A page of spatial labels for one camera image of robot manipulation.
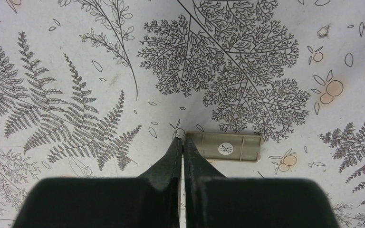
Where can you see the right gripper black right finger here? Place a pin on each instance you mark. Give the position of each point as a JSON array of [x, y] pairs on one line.
[[216, 201]]

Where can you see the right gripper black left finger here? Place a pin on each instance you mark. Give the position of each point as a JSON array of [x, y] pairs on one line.
[[150, 200]]

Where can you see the grey battery compartment cover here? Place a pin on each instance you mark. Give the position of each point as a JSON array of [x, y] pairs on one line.
[[227, 147]]

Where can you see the floral patterned table mat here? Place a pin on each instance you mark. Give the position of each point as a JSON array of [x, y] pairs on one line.
[[99, 88]]

